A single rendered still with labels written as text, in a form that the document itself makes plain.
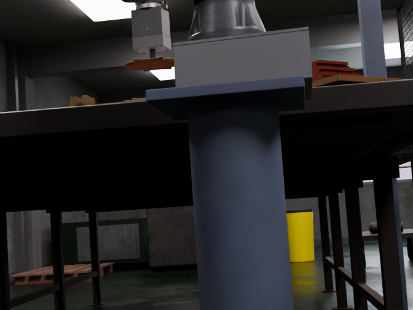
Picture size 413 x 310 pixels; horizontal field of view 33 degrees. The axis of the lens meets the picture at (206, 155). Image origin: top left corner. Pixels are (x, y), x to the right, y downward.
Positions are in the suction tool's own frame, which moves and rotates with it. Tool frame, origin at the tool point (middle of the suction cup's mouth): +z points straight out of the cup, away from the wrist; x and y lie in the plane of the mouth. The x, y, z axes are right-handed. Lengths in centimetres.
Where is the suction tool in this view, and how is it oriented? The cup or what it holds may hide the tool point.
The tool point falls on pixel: (153, 67)
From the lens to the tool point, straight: 184.9
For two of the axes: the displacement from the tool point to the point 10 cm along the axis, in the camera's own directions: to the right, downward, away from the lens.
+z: 0.7, 9.9, -0.9
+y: -9.6, 0.9, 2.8
